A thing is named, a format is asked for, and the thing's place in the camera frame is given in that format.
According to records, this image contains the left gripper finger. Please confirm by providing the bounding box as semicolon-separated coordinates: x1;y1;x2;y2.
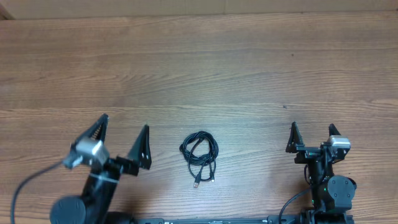
127;124;152;170
73;114;109;145

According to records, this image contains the black USB-A cable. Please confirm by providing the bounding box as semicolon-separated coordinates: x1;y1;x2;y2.
179;131;220;189

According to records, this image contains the black USB-C cable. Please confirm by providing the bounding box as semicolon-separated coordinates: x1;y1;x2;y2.
186;133;218;183

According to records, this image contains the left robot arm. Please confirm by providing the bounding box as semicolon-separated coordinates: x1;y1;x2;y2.
50;114;152;224

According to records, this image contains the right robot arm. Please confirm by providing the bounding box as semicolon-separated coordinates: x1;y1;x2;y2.
278;122;357;223

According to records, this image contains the cardboard back panel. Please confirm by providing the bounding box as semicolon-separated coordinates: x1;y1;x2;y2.
1;0;397;19

